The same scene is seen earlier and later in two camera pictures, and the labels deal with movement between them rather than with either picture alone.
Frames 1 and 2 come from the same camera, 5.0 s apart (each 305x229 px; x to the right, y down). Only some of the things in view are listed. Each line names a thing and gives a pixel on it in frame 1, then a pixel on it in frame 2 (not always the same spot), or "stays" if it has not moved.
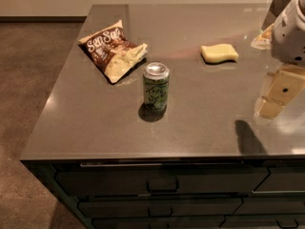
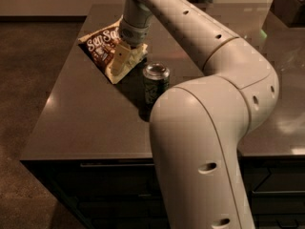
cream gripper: [290, 38] → [133, 34]
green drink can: [156, 86] stays
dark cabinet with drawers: [179, 193] stays
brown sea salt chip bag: [114, 52] stays
